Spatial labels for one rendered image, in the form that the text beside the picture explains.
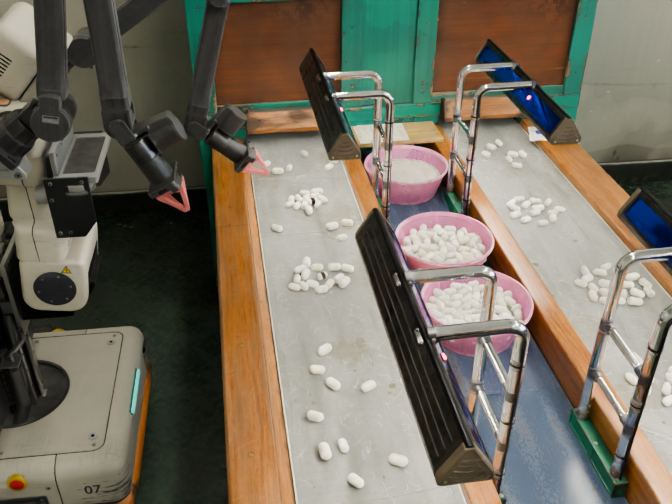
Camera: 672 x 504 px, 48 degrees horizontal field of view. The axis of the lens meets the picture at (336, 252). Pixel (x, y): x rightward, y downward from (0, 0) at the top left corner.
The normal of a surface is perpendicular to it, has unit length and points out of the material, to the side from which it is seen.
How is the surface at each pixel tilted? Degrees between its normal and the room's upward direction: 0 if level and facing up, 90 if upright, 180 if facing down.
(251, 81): 90
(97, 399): 0
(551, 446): 0
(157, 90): 90
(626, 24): 90
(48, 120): 90
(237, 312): 0
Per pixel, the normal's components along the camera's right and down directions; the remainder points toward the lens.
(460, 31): 0.16, 0.55
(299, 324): 0.00, -0.83
